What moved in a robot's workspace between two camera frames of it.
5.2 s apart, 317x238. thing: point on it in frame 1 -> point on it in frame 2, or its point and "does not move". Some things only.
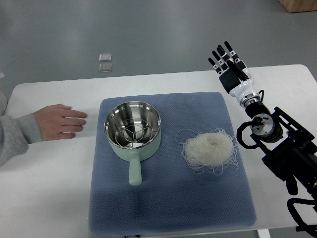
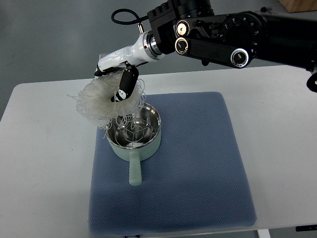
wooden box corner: (299, 6) does not move
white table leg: (263, 233) does not move
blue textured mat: (173, 196) does not move
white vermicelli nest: (214, 150) -> (93, 102)
